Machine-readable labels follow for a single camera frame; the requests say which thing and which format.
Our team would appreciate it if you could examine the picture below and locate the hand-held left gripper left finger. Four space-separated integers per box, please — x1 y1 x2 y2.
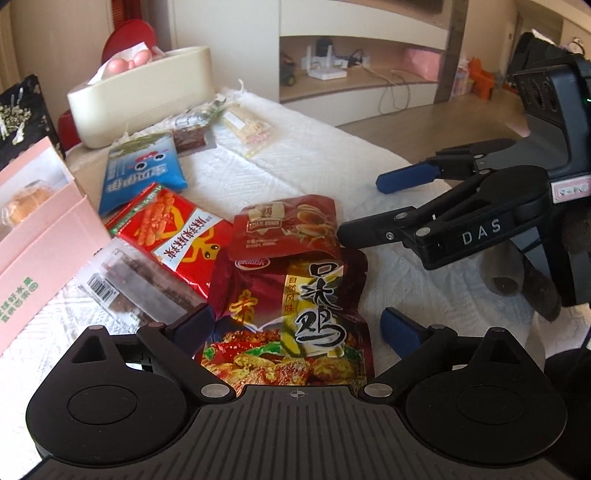
68 305 235 401

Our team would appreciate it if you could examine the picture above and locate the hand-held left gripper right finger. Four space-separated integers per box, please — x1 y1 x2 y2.
364 307 533 400

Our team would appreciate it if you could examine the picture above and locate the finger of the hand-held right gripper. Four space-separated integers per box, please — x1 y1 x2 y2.
375 137 526 195
338 170 498 248

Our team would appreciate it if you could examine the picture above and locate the small dark red egg packet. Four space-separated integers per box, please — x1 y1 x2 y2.
228 195 345 262

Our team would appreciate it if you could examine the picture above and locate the large dark red chicken packet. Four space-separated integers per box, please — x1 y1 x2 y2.
194 248 371 398

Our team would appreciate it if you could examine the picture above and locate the red snack stick packet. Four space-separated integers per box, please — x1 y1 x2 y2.
105 182 234 299

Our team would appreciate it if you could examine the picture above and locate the blue seaweed snack packet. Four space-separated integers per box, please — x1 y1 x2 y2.
98 131 190 217

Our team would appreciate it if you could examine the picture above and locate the pink cardboard box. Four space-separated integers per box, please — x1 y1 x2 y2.
0 136 112 357

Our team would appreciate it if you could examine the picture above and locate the clear packet of beige snacks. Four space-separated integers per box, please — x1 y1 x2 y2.
221 104 274 158

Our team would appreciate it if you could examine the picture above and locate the person's right hand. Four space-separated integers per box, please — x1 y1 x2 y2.
478 246 564 322

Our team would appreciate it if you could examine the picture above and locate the clear packet of dark snack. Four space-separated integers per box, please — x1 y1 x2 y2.
76 237 209 334

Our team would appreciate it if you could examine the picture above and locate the pink box on shelf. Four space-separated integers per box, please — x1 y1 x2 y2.
401 48 445 75

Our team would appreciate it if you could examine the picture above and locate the orange toy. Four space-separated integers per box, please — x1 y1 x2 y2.
468 57 496 100

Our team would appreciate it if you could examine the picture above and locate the white router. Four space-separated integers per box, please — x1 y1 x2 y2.
302 39 370 80

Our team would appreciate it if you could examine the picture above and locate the dark brown snack packet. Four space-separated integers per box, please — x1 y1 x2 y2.
171 113 218 156

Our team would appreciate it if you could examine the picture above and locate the green and white snack packet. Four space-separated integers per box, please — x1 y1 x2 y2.
201 96 230 125

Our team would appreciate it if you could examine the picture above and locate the wrapped golden pastry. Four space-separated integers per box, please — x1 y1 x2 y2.
0 182 57 228

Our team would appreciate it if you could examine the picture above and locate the cream oval storage box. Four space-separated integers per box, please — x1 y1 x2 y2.
67 46 213 150

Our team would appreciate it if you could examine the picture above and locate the black floral bag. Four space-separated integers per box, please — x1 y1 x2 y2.
0 74 64 172

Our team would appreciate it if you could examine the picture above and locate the red round object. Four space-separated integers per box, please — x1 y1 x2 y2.
102 21 158 62

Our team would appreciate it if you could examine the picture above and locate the white cable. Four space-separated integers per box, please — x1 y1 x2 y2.
359 59 419 114

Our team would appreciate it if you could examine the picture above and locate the white wall cabinet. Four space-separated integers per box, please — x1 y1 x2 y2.
166 0 468 128

